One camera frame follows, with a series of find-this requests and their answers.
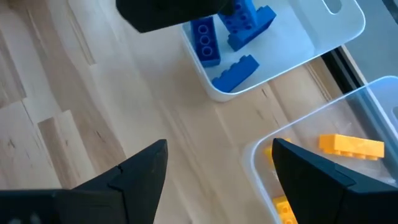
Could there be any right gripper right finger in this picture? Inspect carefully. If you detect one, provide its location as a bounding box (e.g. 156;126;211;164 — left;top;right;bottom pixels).
272;138;398;224

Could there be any clear plastic bin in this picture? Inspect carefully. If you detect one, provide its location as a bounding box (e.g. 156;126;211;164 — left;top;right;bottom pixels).
242;76;398;224

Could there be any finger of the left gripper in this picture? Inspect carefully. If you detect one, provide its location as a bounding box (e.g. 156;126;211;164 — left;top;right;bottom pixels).
116;0;234;34

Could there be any white plastic bin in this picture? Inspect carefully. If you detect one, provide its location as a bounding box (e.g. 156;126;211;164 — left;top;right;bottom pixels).
180;0;366;103

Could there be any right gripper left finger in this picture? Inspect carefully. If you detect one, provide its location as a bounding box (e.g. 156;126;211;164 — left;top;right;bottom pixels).
0;139;169;224

